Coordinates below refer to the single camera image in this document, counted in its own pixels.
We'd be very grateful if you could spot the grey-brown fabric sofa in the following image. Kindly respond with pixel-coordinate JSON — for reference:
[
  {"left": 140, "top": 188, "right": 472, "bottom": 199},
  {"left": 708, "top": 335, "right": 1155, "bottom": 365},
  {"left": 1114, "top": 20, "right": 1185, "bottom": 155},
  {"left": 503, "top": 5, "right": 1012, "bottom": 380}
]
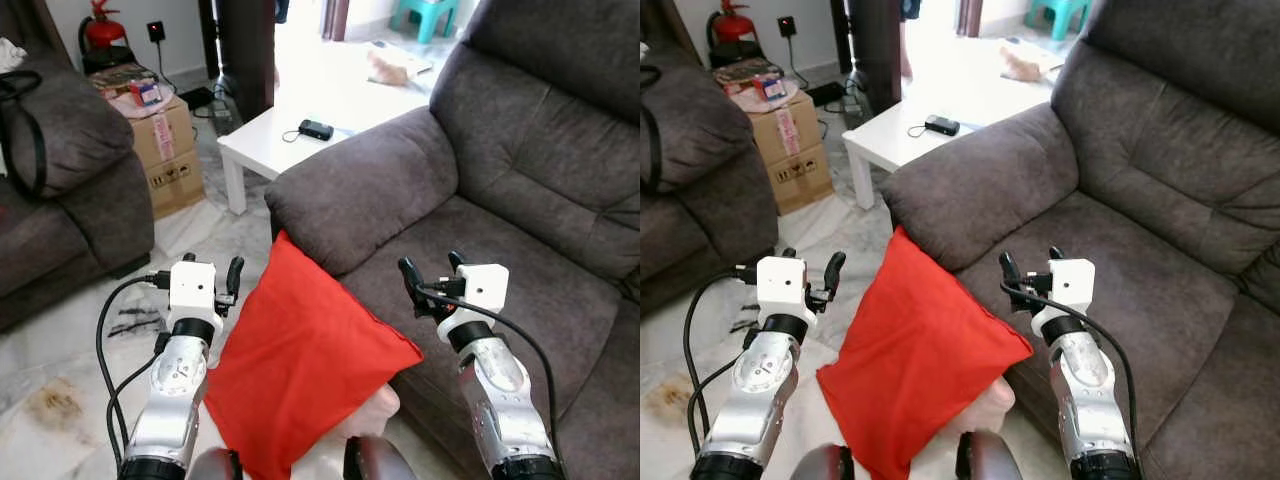
[
  {"left": 0, "top": 0, "right": 156, "bottom": 333},
  {"left": 640, "top": 0, "right": 781, "bottom": 316}
]

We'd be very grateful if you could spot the black bag strap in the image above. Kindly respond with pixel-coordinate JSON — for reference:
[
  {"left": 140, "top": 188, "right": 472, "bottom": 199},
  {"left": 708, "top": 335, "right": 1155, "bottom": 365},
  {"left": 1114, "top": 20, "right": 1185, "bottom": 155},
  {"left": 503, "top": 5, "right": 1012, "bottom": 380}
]
[
  {"left": 640, "top": 65, "right": 663, "bottom": 196},
  {"left": 0, "top": 70, "right": 48, "bottom": 201}
]

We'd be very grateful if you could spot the pale pink pillow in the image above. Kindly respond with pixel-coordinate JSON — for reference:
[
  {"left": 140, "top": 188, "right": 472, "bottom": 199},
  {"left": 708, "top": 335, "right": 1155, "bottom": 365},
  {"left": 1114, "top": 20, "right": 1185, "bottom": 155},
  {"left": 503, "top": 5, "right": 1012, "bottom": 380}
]
[
  {"left": 320, "top": 383, "right": 401, "bottom": 441},
  {"left": 940, "top": 380, "right": 1016, "bottom": 441}
]

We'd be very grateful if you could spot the grey-brown fabric armchair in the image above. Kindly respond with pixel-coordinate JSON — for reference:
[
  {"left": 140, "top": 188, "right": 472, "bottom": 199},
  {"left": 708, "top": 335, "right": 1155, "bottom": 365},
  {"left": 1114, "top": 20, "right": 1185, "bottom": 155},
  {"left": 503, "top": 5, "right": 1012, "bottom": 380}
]
[
  {"left": 880, "top": 0, "right": 1280, "bottom": 480},
  {"left": 264, "top": 0, "right": 641, "bottom": 480}
]

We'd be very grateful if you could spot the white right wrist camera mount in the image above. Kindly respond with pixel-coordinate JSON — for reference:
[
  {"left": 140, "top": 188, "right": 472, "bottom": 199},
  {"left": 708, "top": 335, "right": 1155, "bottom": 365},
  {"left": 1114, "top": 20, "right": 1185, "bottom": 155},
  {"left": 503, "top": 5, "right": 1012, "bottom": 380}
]
[
  {"left": 1030, "top": 259, "right": 1095, "bottom": 341},
  {"left": 437, "top": 264, "right": 509, "bottom": 346}
]

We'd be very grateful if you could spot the glossy magazine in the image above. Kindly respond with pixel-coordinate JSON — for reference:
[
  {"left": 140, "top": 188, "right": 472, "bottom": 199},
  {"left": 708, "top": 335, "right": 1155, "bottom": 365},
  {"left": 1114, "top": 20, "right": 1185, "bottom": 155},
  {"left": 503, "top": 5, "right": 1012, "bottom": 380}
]
[
  {"left": 92, "top": 62, "right": 159, "bottom": 99},
  {"left": 712, "top": 58, "right": 786, "bottom": 93}
]

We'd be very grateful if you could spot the white low table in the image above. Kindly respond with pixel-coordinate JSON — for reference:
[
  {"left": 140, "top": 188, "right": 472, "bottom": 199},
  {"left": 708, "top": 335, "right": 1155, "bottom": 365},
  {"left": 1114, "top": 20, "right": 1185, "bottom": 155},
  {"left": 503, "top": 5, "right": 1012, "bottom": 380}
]
[
  {"left": 842, "top": 40, "right": 1066, "bottom": 211},
  {"left": 217, "top": 40, "right": 451, "bottom": 216}
]

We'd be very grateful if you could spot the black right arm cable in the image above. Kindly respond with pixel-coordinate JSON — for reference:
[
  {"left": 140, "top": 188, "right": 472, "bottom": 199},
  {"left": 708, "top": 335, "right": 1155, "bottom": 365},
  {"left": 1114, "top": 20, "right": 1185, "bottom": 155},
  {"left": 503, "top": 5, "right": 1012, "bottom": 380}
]
[
  {"left": 415, "top": 283, "right": 561, "bottom": 461},
  {"left": 1003, "top": 283, "right": 1141, "bottom": 451}
]

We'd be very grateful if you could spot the teal plastic stool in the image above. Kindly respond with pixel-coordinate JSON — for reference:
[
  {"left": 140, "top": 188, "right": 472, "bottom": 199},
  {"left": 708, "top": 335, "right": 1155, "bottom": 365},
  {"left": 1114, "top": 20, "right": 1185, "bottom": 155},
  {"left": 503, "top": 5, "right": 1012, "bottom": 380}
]
[
  {"left": 1025, "top": 0, "right": 1093, "bottom": 39},
  {"left": 390, "top": 0, "right": 463, "bottom": 44}
]

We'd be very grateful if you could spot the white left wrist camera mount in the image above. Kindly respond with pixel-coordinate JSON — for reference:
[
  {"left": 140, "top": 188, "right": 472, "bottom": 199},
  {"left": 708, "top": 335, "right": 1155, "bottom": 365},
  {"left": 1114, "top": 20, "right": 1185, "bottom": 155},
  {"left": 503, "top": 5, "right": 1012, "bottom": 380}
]
[
  {"left": 168, "top": 262, "right": 219, "bottom": 321},
  {"left": 757, "top": 256, "right": 808, "bottom": 319}
]

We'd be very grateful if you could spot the cardboard box with printed symbols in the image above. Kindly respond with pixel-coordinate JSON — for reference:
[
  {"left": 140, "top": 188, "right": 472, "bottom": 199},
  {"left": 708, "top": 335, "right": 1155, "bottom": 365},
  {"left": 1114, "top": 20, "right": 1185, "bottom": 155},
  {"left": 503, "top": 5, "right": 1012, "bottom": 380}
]
[
  {"left": 768, "top": 143, "right": 835, "bottom": 216},
  {"left": 145, "top": 148, "right": 206, "bottom": 221}
]

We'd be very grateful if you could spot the dark wooden pillar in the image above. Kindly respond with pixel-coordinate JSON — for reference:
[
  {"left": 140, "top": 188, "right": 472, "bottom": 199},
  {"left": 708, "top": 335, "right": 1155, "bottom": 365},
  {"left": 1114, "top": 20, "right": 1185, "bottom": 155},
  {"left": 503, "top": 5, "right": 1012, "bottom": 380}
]
[
  {"left": 845, "top": 0, "right": 903, "bottom": 116},
  {"left": 210, "top": 0, "right": 276, "bottom": 123}
]

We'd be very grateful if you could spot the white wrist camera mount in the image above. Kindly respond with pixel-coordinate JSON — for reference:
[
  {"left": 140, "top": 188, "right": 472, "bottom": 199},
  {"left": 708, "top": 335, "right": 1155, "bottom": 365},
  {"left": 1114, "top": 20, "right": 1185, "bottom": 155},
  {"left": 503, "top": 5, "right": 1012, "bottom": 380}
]
[
  {"left": 437, "top": 264, "right": 509, "bottom": 346},
  {"left": 1030, "top": 259, "right": 1095, "bottom": 341},
  {"left": 757, "top": 256, "right": 808, "bottom": 319},
  {"left": 168, "top": 262, "right": 219, "bottom": 321}
]

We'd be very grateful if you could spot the red fire extinguisher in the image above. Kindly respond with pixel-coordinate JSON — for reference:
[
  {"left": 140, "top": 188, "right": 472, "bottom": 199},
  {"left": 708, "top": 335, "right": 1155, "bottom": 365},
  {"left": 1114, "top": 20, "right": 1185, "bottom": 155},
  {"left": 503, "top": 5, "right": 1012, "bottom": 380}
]
[
  {"left": 707, "top": 0, "right": 753, "bottom": 46},
  {"left": 80, "top": 0, "right": 129, "bottom": 51}
]

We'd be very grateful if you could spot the red pillow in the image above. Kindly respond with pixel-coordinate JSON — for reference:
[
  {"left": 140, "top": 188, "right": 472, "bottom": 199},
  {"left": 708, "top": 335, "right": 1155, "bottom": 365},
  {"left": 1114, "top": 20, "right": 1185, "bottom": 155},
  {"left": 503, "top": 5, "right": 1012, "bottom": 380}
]
[
  {"left": 816, "top": 225, "right": 1034, "bottom": 480},
  {"left": 203, "top": 230, "right": 425, "bottom": 480}
]

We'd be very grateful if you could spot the cardboard box with pink label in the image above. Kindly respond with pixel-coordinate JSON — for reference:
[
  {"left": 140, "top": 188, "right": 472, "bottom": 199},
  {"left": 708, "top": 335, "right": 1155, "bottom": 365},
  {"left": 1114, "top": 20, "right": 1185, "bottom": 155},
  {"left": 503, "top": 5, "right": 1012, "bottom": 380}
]
[
  {"left": 125, "top": 95, "right": 196, "bottom": 168},
  {"left": 750, "top": 90, "right": 823, "bottom": 168}
]

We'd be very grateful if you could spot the pink plastic bag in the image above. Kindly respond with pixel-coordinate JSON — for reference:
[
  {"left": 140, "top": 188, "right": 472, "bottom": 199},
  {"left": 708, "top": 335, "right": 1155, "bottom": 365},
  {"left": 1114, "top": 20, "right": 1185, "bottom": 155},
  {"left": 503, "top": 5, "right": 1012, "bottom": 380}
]
[
  {"left": 105, "top": 88, "right": 176, "bottom": 121},
  {"left": 730, "top": 85, "right": 801, "bottom": 113}
]

